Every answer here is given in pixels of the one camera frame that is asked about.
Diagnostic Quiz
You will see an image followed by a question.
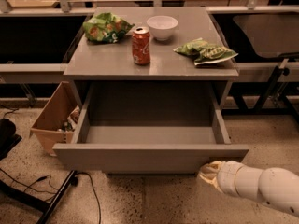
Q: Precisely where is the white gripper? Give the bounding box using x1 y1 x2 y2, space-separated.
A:
199 161 263 198

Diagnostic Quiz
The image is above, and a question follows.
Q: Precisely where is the grey top drawer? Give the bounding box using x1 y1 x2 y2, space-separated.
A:
54 81 249 175

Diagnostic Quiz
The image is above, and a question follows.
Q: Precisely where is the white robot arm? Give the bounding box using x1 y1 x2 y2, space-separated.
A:
199 161 299 217

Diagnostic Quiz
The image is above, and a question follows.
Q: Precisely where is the grey drawer cabinet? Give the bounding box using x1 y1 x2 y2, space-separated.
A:
64 7 238 105

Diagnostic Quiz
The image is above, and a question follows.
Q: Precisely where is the green chip bag right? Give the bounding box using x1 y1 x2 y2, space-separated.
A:
174 38 237 66

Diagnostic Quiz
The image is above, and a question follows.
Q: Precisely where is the green chip bag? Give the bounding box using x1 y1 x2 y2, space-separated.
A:
82 12 135 44
174 38 237 66

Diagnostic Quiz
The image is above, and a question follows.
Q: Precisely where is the orange soda can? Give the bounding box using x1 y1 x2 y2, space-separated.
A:
132 27 150 65

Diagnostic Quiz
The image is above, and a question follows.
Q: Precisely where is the white bowl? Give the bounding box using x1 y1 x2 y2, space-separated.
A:
147 15 178 41

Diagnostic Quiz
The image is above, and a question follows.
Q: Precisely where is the cardboard box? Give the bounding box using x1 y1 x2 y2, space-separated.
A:
31 82 78 156

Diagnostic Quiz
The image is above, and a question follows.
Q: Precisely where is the black stand leg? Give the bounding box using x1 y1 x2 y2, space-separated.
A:
0 171 78 224

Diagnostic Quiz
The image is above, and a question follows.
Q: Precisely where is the green chip bag left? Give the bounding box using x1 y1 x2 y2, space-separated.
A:
82 12 135 44

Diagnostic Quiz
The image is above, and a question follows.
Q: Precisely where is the black object at left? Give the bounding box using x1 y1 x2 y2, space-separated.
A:
0 118 21 160

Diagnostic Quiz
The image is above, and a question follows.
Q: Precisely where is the black floor cable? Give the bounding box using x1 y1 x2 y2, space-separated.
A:
0 168 103 224

